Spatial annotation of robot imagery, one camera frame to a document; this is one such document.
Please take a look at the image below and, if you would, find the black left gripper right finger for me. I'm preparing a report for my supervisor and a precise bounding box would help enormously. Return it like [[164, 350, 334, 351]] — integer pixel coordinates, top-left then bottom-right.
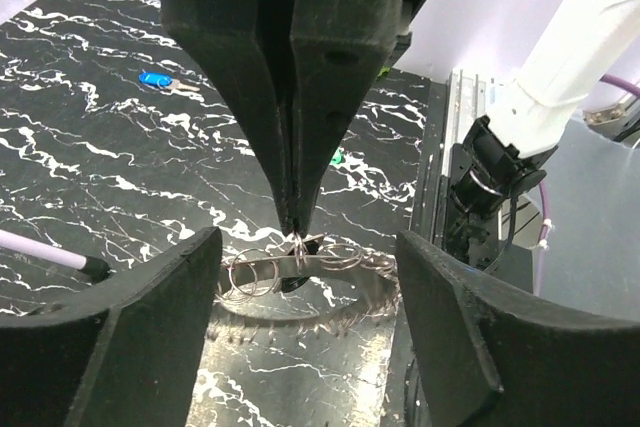
[[395, 231, 639, 426]]

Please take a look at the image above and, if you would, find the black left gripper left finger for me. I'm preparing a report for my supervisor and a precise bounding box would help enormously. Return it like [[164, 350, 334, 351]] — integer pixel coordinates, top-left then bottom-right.
[[1, 228, 222, 426]]

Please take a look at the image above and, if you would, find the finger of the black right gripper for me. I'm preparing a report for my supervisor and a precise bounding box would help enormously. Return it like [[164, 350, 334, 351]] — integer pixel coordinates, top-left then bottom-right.
[[161, 0, 293, 234], [287, 0, 402, 235]]

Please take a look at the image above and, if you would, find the black tag key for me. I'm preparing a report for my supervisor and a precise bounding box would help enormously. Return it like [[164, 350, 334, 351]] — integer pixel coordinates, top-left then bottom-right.
[[280, 233, 325, 294]]

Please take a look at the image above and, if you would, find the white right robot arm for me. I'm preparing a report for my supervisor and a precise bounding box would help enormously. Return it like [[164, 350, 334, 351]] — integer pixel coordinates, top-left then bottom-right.
[[160, 0, 639, 235]]

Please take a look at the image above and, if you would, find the lilac music stand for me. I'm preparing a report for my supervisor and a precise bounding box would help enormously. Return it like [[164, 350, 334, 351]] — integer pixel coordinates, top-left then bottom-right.
[[1, 230, 111, 282]]

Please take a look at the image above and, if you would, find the blue tag key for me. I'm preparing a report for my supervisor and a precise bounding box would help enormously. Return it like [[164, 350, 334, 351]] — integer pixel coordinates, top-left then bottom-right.
[[138, 72, 200, 92]]

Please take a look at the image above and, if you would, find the green tag key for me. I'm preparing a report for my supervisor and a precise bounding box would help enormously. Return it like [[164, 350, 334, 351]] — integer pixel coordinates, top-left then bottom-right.
[[330, 148, 345, 166]]

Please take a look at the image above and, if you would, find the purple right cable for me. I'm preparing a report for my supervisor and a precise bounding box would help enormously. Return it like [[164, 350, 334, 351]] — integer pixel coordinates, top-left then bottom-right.
[[532, 74, 640, 296]]

